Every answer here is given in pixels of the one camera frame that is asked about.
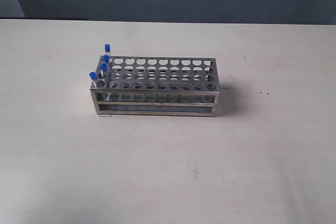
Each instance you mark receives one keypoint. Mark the blue capped test tube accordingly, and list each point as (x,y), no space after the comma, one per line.
(95,79)
(103,71)
(107,49)
(106,59)

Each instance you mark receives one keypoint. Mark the stainless steel test tube rack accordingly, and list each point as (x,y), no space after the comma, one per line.
(157,86)

